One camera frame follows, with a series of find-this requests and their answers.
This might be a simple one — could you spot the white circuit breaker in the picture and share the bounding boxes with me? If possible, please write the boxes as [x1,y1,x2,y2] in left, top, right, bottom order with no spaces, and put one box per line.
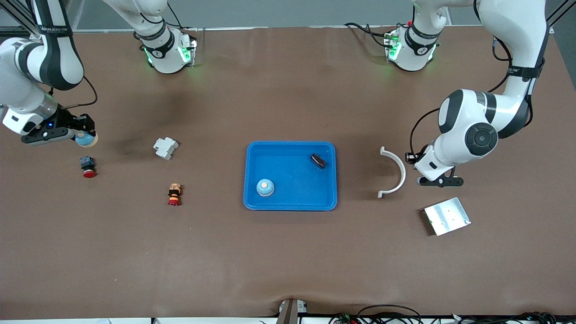
[153,137,179,160]

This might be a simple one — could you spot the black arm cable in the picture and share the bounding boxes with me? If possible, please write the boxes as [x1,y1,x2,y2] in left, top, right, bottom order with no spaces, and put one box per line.
[61,74,99,111]
[409,0,547,158]

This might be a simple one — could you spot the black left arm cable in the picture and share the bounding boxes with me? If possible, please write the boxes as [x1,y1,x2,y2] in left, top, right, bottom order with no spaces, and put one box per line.
[409,0,547,158]

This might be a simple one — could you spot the silver metal plate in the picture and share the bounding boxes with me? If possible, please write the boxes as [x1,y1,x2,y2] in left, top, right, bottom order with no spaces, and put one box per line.
[423,197,472,236]

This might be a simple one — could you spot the red pushbutton with black body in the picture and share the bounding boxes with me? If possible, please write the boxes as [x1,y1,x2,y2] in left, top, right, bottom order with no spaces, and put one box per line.
[80,156,97,178]

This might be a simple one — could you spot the black cable loop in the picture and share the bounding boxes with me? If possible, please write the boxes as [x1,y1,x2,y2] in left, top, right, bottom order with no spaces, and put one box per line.
[355,304,423,324]

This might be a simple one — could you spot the black base cable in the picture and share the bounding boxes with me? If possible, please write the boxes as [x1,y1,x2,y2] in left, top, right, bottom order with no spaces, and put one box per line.
[344,22,399,48]

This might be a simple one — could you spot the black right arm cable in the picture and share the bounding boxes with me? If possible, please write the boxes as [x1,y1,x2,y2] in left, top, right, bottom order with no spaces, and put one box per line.
[61,74,99,111]

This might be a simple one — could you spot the black cable bundle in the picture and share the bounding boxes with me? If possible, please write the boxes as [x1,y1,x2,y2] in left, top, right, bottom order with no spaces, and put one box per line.
[452,311,561,324]

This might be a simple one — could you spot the dark metal post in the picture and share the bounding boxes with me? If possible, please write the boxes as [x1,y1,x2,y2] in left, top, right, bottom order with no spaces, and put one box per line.
[276,299,298,324]

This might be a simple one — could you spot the white half-ring pipe clamp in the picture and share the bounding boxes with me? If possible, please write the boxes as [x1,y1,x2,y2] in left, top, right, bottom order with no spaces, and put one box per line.
[377,146,406,199]

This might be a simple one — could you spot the blue plastic tray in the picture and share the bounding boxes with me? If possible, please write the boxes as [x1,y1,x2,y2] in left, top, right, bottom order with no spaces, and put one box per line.
[243,141,338,211]

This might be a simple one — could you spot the aluminium frame profile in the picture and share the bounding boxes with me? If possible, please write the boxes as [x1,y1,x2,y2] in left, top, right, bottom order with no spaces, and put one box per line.
[0,0,45,45]
[545,0,576,34]

